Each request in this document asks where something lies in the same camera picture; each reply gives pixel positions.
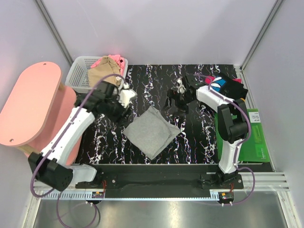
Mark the white plastic laundry basket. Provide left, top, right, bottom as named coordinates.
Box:
left=65, top=56, right=128, bottom=94

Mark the grey t shirt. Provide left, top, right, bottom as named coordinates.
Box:
left=123, top=106, right=181, bottom=160

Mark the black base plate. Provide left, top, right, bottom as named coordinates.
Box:
left=76, top=164, right=244, bottom=199

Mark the aluminium front rail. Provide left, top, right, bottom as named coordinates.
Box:
left=33, top=172, right=289, bottom=201

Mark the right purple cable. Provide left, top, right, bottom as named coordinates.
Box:
left=194, top=74, right=256, bottom=206

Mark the green folding board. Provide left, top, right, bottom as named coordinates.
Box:
left=217, top=108, right=270, bottom=164

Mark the black printed folded t shirt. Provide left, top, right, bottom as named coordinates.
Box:
left=209, top=72, right=248, bottom=103

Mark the pink t shirt in basket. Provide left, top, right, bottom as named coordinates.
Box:
left=90, top=55, right=126, bottom=75

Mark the purple cable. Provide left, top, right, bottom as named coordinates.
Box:
left=30, top=74, right=127, bottom=226
left=194, top=74, right=256, bottom=206

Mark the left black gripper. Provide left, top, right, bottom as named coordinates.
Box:
left=104, top=94, right=133, bottom=127

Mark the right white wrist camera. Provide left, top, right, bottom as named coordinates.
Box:
left=176, top=78, right=186, bottom=94

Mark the pink oval tiered shelf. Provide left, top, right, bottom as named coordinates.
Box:
left=0, top=62, right=76, bottom=156

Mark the left aluminium frame post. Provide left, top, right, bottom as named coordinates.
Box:
left=33, top=0, right=74, bottom=66

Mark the right aluminium frame post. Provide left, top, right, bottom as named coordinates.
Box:
left=240, top=0, right=285, bottom=72

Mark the beige t shirt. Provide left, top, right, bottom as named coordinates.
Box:
left=88, top=56, right=123, bottom=87

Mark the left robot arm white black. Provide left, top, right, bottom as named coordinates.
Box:
left=28, top=81, right=137, bottom=192

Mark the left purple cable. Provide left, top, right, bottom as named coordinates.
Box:
left=30, top=74, right=127, bottom=226

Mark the aluminium frame post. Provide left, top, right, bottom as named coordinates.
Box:
left=33, top=0, right=74, bottom=66
left=240, top=0, right=285, bottom=72

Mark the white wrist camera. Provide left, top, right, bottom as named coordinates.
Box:
left=176, top=78, right=186, bottom=94
left=118, top=83, right=137, bottom=109

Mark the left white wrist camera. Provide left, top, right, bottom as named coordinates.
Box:
left=118, top=83, right=137, bottom=109

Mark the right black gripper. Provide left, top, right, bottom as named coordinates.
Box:
left=161, top=89, right=194, bottom=118

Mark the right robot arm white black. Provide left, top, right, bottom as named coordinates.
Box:
left=164, top=73, right=251, bottom=188

